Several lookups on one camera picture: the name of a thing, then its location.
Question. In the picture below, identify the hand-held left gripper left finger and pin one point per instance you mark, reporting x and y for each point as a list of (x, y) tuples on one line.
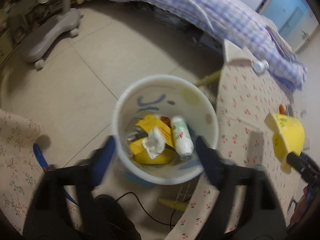
[(103, 162)]

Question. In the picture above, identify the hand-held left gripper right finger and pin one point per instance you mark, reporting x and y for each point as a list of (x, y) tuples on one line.
[(208, 162)]

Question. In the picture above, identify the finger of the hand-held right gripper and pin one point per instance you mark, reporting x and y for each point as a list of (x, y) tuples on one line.
[(311, 165), (296, 161)]

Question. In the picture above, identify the white bottle with green label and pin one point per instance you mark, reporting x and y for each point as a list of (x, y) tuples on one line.
[(182, 137)]

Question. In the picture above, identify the white bin with blue print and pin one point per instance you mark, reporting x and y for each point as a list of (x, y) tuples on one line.
[(200, 120)]

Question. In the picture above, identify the white paper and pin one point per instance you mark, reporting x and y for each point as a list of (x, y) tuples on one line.
[(155, 143)]

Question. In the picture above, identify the yellow plastic wrapper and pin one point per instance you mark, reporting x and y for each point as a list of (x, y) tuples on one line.
[(152, 123)]

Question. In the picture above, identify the clear box with blue label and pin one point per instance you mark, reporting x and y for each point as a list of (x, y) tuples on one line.
[(136, 178)]

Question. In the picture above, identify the yellow wooden table leg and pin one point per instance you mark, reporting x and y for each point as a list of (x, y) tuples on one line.
[(208, 78), (172, 203)]

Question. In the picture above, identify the brown fuzzy slipper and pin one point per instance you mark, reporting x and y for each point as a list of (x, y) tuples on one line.
[(115, 217)]

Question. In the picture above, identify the blue pen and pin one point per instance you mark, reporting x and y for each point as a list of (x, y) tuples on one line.
[(40, 157)]

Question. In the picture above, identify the cherry print tablecloth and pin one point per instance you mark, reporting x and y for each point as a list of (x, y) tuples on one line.
[(240, 105)]

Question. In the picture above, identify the floral beige cloth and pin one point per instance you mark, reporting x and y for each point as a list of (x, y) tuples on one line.
[(17, 160)]

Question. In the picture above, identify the white plastic bottle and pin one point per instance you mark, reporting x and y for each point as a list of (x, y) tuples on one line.
[(261, 66)]

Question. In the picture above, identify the folded grey striped cloth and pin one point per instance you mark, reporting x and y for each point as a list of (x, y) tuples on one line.
[(281, 42)]

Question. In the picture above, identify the grey wheeled chair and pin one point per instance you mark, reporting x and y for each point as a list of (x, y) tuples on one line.
[(50, 37)]

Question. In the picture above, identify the clear storage box under bed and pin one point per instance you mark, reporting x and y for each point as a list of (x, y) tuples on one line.
[(170, 18)]

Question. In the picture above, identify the white door with blue glass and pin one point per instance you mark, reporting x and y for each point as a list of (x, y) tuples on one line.
[(287, 12)]

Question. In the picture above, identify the purple plaid duvet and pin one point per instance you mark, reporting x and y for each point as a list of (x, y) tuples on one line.
[(200, 7)]

